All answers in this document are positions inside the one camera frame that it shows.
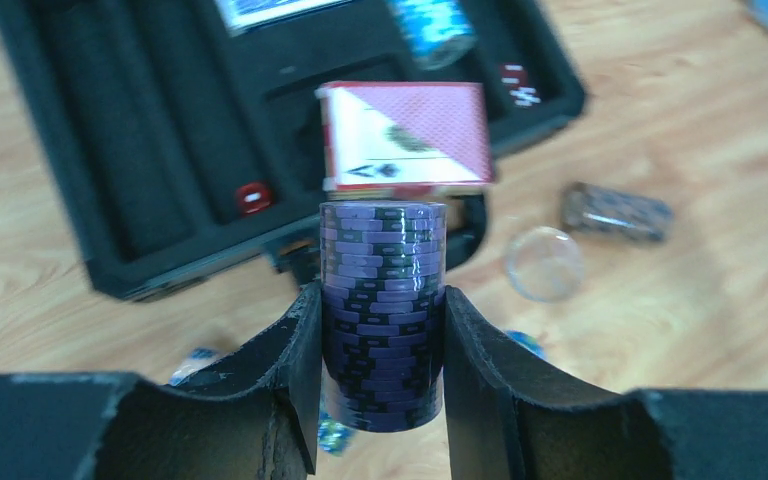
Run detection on brown chip stack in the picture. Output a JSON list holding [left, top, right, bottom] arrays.
[[560, 182, 674, 244]]

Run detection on black poker set case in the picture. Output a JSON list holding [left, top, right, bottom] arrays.
[[0, 1, 586, 301]]

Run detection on clear round dealer button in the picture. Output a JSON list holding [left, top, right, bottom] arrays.
[[504, 226, 584, 303]]

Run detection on purple chip stack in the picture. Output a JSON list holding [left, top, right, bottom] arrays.
[[320, 200, 447, 433]]

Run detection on red playing card box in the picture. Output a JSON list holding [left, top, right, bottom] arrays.
[[315, 81, 496, 198]]

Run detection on light blue chip stack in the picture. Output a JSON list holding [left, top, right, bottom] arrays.
[[387, 0, 477, 71]]

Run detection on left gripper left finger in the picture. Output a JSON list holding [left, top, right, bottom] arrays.
[[0, 283, 321, 479]]

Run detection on dark red die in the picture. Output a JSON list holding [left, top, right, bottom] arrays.
[[500, 63, 542, 109]]

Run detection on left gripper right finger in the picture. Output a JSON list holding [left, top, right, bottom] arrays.
[[443, 287, 768, 479]]

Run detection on blue playing card deck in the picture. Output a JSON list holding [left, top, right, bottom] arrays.
[[214, 0, 346, 34]]

